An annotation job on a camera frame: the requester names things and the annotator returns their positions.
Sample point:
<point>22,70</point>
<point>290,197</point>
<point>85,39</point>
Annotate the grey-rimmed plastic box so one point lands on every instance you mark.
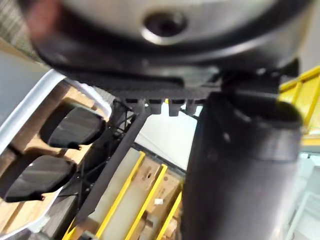
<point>30,100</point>

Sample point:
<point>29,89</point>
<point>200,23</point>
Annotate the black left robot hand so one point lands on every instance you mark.
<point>240,175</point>

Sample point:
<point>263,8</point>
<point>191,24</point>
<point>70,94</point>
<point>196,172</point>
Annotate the black lattice plastic housing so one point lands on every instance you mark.
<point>117,155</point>

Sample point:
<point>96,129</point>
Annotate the brown cardboard box insert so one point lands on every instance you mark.
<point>27,135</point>

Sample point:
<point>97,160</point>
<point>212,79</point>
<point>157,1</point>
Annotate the yellow metal shelf rack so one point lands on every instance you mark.
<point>130,185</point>

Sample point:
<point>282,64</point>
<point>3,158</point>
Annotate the black sole-shaped plastic housing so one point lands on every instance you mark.
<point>75,127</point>
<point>37,177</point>

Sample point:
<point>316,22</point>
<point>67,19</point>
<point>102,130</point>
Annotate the yellow metal shelf frame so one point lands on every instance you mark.
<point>303,95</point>

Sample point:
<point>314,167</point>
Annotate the brown cardboard box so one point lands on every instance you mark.
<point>160,185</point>

